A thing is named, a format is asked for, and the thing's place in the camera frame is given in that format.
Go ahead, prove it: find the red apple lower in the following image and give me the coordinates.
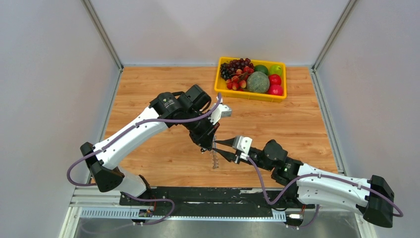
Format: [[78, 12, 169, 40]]
[[267, 84, 284, 96]]

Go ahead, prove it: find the dark green lime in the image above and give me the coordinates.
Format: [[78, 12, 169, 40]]
[[254, 64, 269, 75]]

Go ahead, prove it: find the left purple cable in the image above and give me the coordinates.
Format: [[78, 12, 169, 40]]
[[66, 93, 223, 226]]

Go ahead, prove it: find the cherry cluster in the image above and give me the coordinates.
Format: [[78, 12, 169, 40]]
[[221, 66, 255, 91]]

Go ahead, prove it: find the metal key organizer blue handle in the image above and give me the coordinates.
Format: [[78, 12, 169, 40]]
[[210, 136, 219, 170]]

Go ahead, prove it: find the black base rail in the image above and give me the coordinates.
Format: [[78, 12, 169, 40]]
[[119, 186, 303, 218]]

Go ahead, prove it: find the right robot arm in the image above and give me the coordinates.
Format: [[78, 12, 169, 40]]
[[213, 136, 397, 228]]

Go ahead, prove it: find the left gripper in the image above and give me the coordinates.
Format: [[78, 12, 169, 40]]
[[182, 109, 220, 152]]

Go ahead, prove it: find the purple cable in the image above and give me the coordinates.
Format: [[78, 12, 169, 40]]
[[246, 157, 404, 229], [66, 93, 223, 226]]

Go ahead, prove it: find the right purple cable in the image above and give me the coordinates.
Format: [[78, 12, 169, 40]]
[[246, 157, 404, 229]]

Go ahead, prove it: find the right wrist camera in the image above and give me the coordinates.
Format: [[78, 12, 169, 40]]
[[234, 135, 253, 153]]

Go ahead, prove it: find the red apple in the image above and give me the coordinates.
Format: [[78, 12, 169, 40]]
[[267, 84, 284, 96], [268, 74, 282, 85]]

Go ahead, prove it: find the red apple upper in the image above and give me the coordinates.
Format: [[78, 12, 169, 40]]
[[268, 74, 282, 85]]

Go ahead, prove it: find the yellow plastic bin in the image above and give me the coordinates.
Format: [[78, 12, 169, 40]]
[[214, 57, 287, 102]]

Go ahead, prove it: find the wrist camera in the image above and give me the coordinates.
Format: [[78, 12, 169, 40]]
[[209, 103, 232, 125], [234, 135, 253, 153]]

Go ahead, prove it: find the dark grape bunch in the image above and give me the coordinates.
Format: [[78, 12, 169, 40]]
[[219, 58, 255, 80]]

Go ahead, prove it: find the cantaloupe melon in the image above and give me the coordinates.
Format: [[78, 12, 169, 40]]
[[247, 71, 270, 93]]

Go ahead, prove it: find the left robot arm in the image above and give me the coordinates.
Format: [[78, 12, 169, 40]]
[[80, 84, 231, 205]]

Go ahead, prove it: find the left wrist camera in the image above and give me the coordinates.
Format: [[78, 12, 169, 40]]
[[209, 103, 232, 125]]

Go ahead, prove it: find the green apple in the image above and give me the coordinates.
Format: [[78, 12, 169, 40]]
[[269, 64, 284, 76]]

